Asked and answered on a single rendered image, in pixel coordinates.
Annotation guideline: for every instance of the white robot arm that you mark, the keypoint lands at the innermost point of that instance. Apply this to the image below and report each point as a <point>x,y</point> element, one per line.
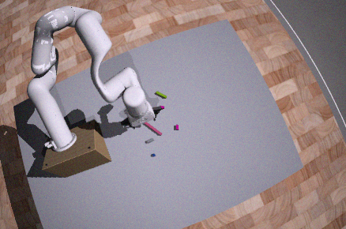
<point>44,55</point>

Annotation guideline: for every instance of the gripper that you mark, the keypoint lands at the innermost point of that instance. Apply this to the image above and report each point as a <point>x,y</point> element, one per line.
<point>151,115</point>

